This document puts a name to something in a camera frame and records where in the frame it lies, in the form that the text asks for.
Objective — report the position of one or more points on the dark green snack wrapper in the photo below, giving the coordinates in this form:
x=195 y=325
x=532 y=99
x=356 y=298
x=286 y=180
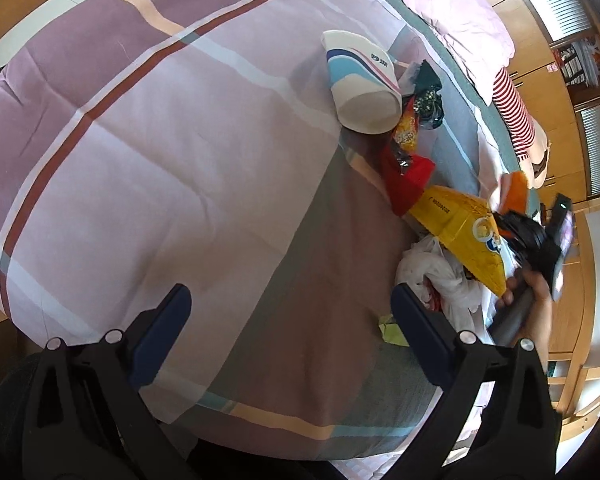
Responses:
x=429 y=90

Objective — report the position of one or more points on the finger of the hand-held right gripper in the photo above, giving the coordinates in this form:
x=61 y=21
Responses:
x=522 y=225
x=520 y=250

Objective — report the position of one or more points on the white plastic bag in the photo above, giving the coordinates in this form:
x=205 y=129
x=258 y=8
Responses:
x=430 y=275

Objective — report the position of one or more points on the white storage bags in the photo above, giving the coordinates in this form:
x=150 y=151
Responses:
x=594 y=52

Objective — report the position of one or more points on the person's right forearm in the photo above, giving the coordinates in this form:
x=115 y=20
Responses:
x=541 y=340

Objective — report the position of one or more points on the lime green wrapper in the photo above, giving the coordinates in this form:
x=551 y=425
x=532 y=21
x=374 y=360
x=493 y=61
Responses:
x=394 y=332

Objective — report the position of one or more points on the yellow chip bag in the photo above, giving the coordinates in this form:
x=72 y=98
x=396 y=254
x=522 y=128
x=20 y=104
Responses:
x=455 y=225

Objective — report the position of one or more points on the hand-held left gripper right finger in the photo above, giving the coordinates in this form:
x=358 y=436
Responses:
x=419 y=327

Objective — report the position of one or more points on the green patterned bed mat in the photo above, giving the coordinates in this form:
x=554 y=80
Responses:
x=460 y=90

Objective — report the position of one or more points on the plush toy with striped shirt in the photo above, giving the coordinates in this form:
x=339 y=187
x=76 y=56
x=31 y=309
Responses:
x=517 y=120

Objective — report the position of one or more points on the pink pillow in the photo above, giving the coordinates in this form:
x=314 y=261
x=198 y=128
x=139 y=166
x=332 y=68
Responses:
x=455 y=25

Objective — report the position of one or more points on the wooden wall cabinet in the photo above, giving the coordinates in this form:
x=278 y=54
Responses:
x=555 y=125

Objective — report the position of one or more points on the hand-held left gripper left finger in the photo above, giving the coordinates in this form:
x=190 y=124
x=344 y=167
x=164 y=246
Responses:
x=166 y=317

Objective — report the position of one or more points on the purple grey checked blanket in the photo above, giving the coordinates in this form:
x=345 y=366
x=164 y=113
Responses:
x=155 y=160

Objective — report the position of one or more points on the striped storage bag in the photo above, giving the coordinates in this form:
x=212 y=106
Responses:
x=570 y=65

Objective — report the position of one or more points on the person's right hand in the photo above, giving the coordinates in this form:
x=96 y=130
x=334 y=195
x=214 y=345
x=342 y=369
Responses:
x=540 y=290

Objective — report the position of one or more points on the orange wrapper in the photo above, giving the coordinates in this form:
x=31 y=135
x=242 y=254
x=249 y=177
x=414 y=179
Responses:
x=512 y=195

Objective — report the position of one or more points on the white paper cup blue stripes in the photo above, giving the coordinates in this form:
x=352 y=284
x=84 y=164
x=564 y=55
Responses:
x=360 y=90

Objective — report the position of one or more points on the wooden bunk bed frame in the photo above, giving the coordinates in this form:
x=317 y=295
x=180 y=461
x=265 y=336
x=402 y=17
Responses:
x=580 y=360

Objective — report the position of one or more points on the red paper package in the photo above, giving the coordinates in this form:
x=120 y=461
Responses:
x=405 y=190

